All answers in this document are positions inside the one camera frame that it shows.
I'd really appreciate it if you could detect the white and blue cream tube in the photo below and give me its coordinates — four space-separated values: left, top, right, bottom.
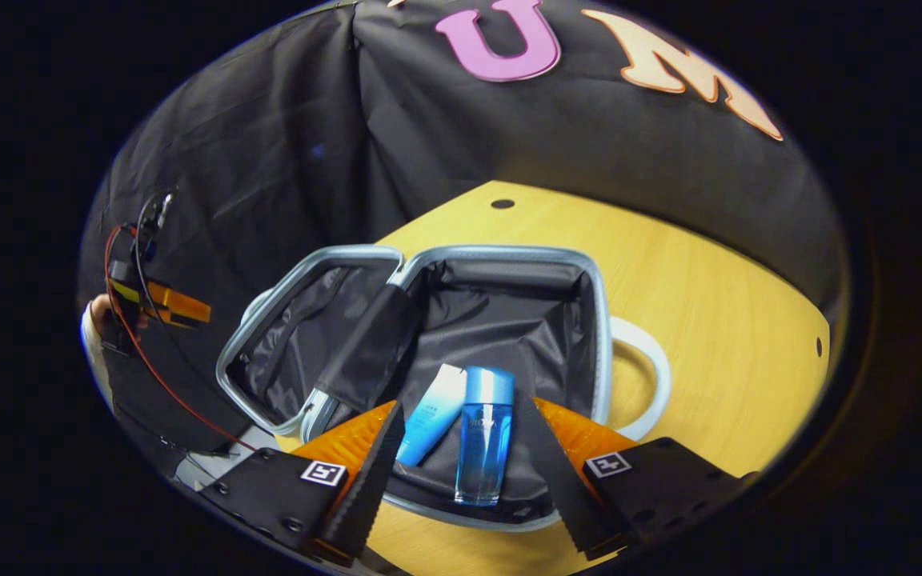
395 364 468 467

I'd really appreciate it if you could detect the red cable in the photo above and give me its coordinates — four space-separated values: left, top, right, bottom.
105 224 258 450

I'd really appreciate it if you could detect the black cable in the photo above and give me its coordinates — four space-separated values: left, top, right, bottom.
131 189 230 458

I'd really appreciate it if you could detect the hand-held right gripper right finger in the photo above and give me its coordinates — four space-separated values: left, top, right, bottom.
513 390 758 561

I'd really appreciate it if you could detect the blue translucent lotion bottle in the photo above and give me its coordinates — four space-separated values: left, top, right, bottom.
455 366 515 506

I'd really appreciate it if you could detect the light blue suitcase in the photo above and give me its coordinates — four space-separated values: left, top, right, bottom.
215 244 672 533

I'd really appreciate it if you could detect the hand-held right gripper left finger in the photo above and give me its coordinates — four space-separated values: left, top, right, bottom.
198 400 406 569

